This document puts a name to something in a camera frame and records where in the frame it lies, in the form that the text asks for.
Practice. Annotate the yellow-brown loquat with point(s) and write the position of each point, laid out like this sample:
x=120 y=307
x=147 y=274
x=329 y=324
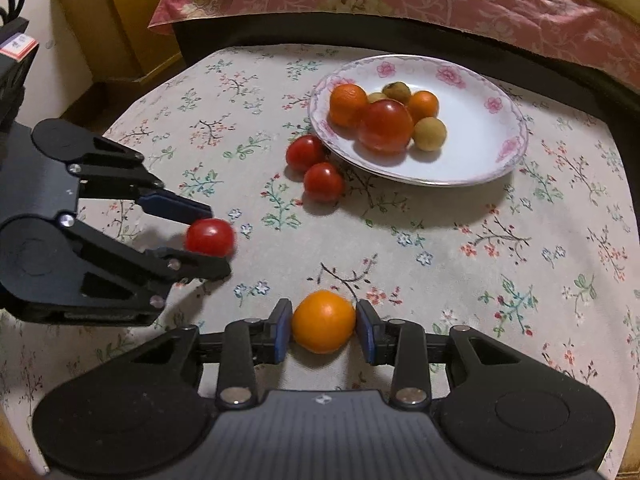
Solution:
x=429 y=134
x=377 y=97

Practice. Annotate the dark-tipped brown loquat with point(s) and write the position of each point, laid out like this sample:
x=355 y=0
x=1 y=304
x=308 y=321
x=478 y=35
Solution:
x=397 y=92

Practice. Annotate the white floral plate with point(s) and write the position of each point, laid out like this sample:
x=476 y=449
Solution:
x=475 y=135

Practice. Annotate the floral beige tablecloth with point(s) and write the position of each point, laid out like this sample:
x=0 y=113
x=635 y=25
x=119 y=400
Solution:
x=450 y=260

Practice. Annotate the large red tomato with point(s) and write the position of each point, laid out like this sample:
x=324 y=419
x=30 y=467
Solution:
x=385 y=127

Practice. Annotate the pink floral bed sheet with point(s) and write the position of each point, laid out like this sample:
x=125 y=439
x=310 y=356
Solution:
x=450 y=0

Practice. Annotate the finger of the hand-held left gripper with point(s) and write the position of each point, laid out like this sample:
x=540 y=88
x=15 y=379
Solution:
x=200 y=266
x=170 y=207

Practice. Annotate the black bed base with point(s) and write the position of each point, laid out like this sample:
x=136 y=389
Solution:
x=250 y=30

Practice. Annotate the yellow wooden cabinet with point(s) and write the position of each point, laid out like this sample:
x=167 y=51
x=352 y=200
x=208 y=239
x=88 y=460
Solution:
x=125 y=10

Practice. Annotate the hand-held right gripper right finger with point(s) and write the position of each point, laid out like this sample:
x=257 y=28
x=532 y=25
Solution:
x=364 y=334

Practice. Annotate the round orange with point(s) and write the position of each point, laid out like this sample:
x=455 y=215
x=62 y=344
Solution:
x=347 y=105
x=324 y=322

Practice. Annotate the small red tomato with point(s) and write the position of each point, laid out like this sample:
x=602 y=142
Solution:
x=210 y=235
x=323 y=182
x=305 y=153

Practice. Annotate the small orange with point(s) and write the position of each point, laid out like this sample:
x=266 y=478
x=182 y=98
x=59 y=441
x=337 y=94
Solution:
x=425 y=105

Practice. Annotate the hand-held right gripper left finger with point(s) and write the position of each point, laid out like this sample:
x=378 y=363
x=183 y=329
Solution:
x=283 y=332

